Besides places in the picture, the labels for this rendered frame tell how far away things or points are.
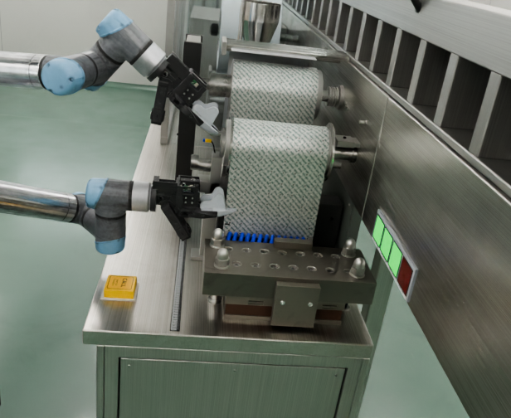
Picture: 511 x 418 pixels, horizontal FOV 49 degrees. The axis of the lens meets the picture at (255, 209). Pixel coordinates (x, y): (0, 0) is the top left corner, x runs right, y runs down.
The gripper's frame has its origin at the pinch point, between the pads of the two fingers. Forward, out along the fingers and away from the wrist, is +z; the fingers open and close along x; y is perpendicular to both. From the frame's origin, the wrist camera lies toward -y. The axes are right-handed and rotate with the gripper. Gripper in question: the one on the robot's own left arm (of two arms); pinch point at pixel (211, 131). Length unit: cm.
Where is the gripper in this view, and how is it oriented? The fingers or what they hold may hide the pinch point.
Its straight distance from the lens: 141.6
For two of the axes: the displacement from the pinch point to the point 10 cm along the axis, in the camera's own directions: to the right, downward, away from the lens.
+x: -0.7, -4.2, 9.0
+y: 7.2, -6.5, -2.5
